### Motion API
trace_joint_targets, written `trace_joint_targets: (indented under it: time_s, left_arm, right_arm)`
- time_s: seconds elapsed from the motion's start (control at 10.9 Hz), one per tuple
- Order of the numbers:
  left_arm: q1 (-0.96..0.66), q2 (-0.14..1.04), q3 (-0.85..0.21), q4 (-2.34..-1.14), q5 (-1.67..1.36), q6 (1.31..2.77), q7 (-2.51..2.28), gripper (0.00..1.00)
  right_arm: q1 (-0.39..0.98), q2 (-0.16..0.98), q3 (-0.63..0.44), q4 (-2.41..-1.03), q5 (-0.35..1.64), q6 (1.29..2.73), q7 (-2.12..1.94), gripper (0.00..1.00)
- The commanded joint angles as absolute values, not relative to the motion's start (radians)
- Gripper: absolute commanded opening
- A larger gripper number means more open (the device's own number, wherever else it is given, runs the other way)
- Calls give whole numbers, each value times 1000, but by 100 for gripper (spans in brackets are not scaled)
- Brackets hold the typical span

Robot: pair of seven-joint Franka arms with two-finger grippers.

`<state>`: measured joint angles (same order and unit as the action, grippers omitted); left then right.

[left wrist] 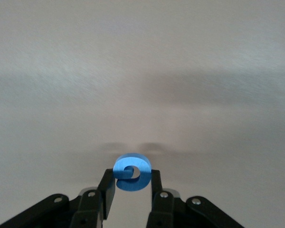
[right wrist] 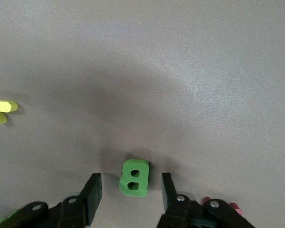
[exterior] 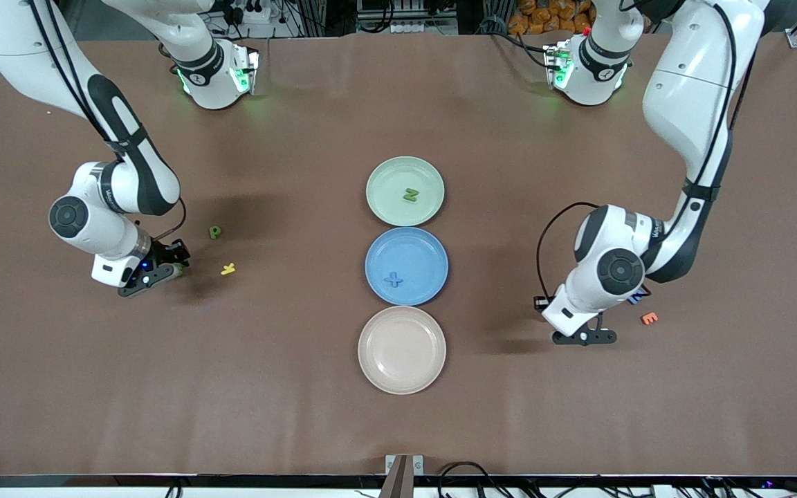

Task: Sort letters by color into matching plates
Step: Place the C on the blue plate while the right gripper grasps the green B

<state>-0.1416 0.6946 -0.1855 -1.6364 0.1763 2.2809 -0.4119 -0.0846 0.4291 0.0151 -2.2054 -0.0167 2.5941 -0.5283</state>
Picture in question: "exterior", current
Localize blue round plate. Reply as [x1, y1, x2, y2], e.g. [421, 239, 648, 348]
[364, 227, 450, 306]

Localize beige round plate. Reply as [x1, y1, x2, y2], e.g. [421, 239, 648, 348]
[357, 306, 448, 396]

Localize green round plate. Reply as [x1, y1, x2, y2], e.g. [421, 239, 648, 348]
[365, 156, 446, 228]

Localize white power strip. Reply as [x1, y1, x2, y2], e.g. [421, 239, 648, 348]
[222, 0, 271, 25]

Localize orange snack bags pile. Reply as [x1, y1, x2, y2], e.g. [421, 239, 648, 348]
[507, 0, 594, 35]

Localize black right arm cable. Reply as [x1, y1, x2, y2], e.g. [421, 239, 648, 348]
[28, 0, 187, 240]

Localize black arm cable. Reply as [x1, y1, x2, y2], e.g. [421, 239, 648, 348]
[28, 0, 187, 240]
[535, 3, 759, 299]

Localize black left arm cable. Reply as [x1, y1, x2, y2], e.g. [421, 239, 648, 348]
[535, 3, 759, 299]

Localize black looped floor cable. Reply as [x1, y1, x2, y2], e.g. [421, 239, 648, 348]
[438, 462, 510, 498]

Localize grey metal bracket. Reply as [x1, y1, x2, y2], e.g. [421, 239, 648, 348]
[385, 454, 425, 475]

